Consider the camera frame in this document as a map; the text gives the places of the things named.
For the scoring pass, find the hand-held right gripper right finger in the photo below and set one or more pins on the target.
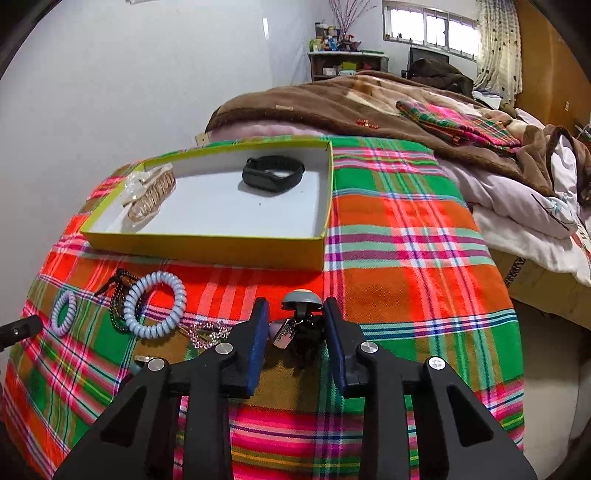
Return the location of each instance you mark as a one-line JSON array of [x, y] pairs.
[[337, 350]]

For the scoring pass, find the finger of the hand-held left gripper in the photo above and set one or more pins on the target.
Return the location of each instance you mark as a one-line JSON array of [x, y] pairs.
[[21, 330]]

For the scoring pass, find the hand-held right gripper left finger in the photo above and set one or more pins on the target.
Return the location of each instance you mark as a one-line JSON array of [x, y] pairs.
[[258, 350]]

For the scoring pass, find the rhinestone hair ornament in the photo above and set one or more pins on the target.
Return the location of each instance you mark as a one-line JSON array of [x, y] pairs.
[[207, 334]]

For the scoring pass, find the yellow-green cardboard box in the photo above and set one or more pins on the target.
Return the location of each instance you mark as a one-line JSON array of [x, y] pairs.
[[221, 217]]

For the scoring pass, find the black fitness band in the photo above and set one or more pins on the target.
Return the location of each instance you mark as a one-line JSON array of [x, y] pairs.
[[258, 181]]

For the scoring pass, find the clear hair claw clip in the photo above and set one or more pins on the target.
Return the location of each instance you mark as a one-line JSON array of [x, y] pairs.
[[150, 196]]

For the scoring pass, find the cardboard carton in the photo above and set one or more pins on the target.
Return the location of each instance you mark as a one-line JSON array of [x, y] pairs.
[[545, 290]]

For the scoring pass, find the pink blanket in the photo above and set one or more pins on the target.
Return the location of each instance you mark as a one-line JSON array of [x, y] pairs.
[[258, 131]]

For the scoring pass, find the white floral quilt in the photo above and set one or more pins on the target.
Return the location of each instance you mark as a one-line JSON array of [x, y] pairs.
[[521, 221]]

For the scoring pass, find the red bead ornament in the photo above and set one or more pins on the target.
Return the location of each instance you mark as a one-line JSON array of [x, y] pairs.
[[367, 123]]

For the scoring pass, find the brown fleece blanket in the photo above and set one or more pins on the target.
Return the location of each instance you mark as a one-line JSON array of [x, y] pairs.
[[323, 110]]

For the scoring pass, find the folded plaid cloth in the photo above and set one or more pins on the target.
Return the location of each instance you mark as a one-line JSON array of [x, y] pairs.
[[452, 122]]

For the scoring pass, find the wooden shelf unit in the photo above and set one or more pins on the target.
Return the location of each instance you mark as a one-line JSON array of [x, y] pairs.
[[323, 62]]

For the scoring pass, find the dark brown jacket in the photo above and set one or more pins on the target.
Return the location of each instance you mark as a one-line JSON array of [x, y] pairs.
[[443, 76]]

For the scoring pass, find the black monitor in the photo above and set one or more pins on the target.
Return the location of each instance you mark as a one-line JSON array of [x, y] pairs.
[[427, 55]]

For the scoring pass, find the bottles and jars on shelf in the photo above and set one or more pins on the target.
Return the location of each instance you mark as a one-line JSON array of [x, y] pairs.
[[334, 41]]

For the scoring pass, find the window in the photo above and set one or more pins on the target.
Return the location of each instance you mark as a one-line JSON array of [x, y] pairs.
[[434, 25]]

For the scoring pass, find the spotted curtain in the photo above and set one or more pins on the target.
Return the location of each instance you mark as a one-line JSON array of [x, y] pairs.
[[496, 50]]

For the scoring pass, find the wall socket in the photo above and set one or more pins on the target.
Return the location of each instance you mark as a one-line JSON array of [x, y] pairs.
[[202, 139]]

